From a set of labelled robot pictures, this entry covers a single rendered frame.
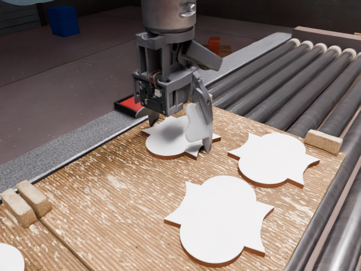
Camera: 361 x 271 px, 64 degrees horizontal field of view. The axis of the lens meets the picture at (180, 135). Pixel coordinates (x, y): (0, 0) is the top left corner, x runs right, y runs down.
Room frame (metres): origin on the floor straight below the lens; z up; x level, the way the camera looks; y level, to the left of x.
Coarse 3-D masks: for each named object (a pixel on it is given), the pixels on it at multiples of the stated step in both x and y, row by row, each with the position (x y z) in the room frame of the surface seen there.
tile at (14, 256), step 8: (0, 248) 0.18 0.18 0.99; (8, 248) 0.18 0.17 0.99; (16, 248) 0.18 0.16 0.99; (0, 256) 0.17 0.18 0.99; (8, 256) 0.17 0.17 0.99; (16, 256) 0.17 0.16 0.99; (0, 264) 0.16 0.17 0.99; (8, 264) 0.16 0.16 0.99; (16, 264) 0.16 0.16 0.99; (24, 264) 0.16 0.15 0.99
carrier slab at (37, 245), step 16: (0, 208) 0.28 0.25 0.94; (0, 224) 0.25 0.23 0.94; (16, 224) 0.25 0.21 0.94; (32, 224) 0.25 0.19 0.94; (0, 240) 0.23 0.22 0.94; (16, 240) 0.23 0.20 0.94; (32, 240) 0.23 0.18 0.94; (48, 240) 0.23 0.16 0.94; (32, 256) 0.20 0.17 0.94; (48, 256) 0.20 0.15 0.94; (64, 256) 0.20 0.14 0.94
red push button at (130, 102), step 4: (128, 100) 0.62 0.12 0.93; (132, 100) 0.62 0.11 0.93; (124, 104) 0.60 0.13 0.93; (128, 104) 0.60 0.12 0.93; (132, 104) 0.60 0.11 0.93; (136, 104) 0.60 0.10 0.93; (140, 104) 0.60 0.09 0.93; (132, 108) 0.58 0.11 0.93; (136, 108) 0.58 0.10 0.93; (140, 108) 0.58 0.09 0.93
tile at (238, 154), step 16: (256, 144) 0.41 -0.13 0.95; (272, 144) 0.41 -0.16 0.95; (288, 144) 0.41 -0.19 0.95; (240, 160) 0.37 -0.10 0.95; (256, 160) 0.37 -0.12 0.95; (272, 160) 0.37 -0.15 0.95; (288, 160) 0.37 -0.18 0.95; (304, 160) 0.37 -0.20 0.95; (256, 176) 0.33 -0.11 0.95; (272, 176) 0.33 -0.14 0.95; (288, 176) 0.33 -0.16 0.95
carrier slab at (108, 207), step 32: (224, 128) 0.48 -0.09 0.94; (256, 128) 0.48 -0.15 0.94; (96, 160) 0.38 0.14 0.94; (128, 160) 0.38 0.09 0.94; (160, 160) 0.38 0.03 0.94; (192, 160) 0.38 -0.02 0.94; (224, 160) 0.38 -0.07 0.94; (320, 160) 0.38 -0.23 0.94; (64, 192) 0.31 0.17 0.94; (96, 192) 0.31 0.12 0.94; (128, 192) 0.31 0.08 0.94; (160, 192) 0.31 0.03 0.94; (256, 192) 0.31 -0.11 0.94; (288, 192) 0.31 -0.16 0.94; (320, 192) 0.31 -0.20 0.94; (64, 224) 0.25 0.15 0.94; (96, 224) 0.25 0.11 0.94; (128, 224) 0.25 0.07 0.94; (160, 224) 0.25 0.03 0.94; (288, 224) 0.25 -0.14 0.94; (96, 256) 0.20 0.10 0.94; (128, 256) 0.20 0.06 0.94; (160, 256) 0.20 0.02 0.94; (256, 256) 0.20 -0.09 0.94; (288, 256) 0.20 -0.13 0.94
